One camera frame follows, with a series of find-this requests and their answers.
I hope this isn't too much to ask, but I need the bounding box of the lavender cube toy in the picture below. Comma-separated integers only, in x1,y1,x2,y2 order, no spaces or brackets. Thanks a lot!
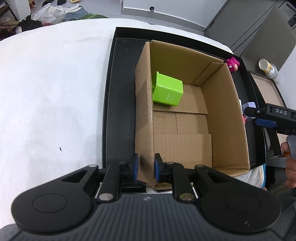
242,102,256,121

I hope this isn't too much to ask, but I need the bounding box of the brown cardboard box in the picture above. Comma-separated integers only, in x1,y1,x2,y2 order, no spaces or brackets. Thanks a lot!
135,41,250,190

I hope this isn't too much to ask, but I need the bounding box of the person right hand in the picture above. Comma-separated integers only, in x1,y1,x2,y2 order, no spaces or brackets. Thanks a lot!
281,142,295,196

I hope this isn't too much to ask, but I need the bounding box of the white paper cup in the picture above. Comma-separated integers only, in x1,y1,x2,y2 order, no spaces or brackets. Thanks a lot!
258,59,278,80

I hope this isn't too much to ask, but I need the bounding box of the pink plush toy figure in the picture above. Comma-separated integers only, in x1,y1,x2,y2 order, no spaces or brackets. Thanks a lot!
226,57,240,72

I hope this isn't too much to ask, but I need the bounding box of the green plastic cube box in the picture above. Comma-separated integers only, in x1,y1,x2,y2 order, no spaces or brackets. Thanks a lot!
152,71,184,106

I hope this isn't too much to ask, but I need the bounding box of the grey cabinet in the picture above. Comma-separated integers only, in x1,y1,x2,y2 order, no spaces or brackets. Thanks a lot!
204,0,295,73

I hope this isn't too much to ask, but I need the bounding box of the black shallow tray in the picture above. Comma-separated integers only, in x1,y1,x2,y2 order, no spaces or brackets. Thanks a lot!
102,27,266,170

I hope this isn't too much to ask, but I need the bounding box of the white plastic bag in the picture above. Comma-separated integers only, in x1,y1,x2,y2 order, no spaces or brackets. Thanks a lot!
33,4,82,25

